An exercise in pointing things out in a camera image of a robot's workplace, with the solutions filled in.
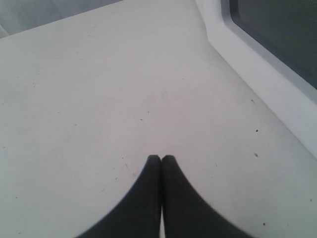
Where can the white microwave door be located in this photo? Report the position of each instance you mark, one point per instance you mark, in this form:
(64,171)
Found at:
(286,28)

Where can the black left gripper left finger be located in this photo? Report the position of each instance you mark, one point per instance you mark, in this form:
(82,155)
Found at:
(138,214)

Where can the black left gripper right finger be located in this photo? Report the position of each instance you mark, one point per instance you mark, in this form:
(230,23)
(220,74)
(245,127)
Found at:
(185,213)

